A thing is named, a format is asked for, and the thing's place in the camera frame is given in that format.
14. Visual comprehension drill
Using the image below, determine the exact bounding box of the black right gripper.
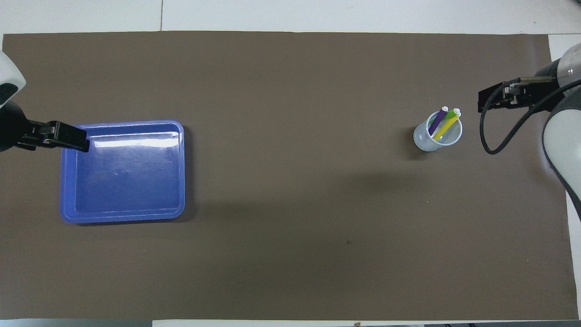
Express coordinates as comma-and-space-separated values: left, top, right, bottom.
478, 63, 564, 114

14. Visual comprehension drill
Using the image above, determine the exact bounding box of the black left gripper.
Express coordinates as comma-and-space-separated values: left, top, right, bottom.
0, 101, 90, 153

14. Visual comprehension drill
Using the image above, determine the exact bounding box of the yellow marker pen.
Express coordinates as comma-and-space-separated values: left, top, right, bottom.
433, 109, 462, 141

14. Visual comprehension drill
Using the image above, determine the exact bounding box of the purple marker pen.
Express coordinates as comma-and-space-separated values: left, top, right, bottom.
428, 106, 449, 136

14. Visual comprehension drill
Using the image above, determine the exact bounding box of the translucent plastic cup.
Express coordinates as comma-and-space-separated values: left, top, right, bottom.
413, 110, 463, 152

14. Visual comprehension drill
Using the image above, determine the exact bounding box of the blue plastic tray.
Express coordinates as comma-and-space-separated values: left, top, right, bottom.
60, 119, 186, 224

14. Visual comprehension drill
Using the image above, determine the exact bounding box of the brown table mat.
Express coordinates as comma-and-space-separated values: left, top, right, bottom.
0, 31, 579, 321

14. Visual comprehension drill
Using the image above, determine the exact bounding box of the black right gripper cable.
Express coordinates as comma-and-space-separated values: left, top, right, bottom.
480, 77, 581, 155

